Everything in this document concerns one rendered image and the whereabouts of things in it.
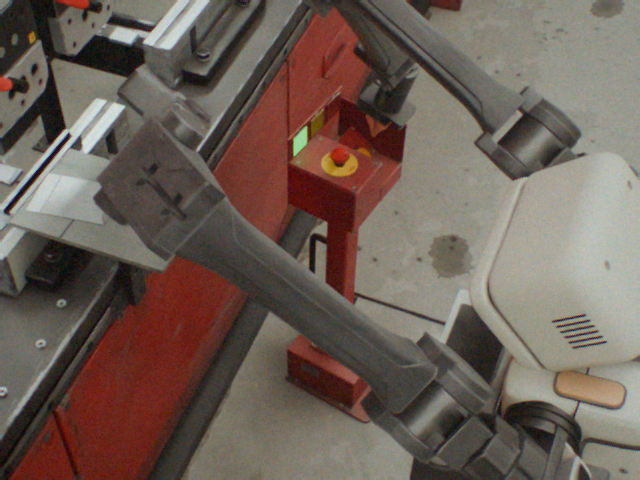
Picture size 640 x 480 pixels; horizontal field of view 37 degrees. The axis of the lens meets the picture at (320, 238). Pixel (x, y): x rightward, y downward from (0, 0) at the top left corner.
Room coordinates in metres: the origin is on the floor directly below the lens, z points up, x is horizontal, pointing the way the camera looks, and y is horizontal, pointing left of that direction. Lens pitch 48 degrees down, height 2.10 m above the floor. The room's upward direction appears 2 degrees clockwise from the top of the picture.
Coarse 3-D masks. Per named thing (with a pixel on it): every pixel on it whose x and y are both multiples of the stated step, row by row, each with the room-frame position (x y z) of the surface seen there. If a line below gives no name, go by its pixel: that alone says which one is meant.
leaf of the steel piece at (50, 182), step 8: (48, 176) 1.10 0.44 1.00; (56, 176) 1.10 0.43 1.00; (48, 184) 1.08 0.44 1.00; (56, 184) 1.08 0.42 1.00; (40, 192) 1.06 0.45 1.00; (48, 192) 1.07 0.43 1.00; (32, 200) 1.05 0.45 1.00; (40, 200) 1.05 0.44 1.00; (32, 208) 1.03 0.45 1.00; (40, 208) 1.03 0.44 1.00
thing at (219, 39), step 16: (256, 0) 1.75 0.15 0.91; (224, 16) 1.69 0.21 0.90; (240, 16) 1.69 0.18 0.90; (256, 16) 1.72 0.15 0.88; (224, 32) 1.63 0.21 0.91; (240, 32) 1.65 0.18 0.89; (208, 48) 1.58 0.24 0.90; (224, 48) 1.58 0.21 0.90; (192, 64) 1.52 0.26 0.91; (208, 64) 1.52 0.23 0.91; (192, 80) 1.50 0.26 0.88; (208, 80) 1.50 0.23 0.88
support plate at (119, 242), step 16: (64, 160) 1.14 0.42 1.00; (80, 160) 1.14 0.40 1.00; (96, 160) 1.14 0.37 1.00; (80, 176) 1.11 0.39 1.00; (96, 176) 1.11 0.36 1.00; (16, 224) 1.00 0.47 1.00; (32, 224) 1.00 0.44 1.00; (48, 224) 1.00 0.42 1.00; (64, 224) 1.00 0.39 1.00; (80, 224) 1.00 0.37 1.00; (96, 224) 1.00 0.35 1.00; (112, 224) 1.00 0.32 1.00; (128, 224) 1.00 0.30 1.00; (64, 240) 0.97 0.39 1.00; (80, 240) 0.97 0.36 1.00; (96, 240) 0.97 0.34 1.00; (112, 240) 0.97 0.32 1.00; (128, 240) 0.97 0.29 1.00; (112, 256) 0.94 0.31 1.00; (128, 256) 0.94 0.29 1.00; (144, 256) 0.94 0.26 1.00; (160, 272) 0.91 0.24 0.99
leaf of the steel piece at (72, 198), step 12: (60, 180) 1.09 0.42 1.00; (72, 180) 1.09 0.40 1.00; (84, 180) 1.09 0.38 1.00; (60, 192) 1.07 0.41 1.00; (72, 192) 1.07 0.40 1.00; (84, 192) 1.07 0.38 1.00; (96, 192) 1.07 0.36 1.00; (48, 204) 1.04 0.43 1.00; (60, 204) 1.04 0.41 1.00; (72, 204) 1.04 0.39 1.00; (84, 204) 1.04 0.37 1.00; (60, 216) 1.01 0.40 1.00; (72, 216) 1.01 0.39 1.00; (84, 216) 1.02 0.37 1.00; (96, 216) 1.02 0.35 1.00
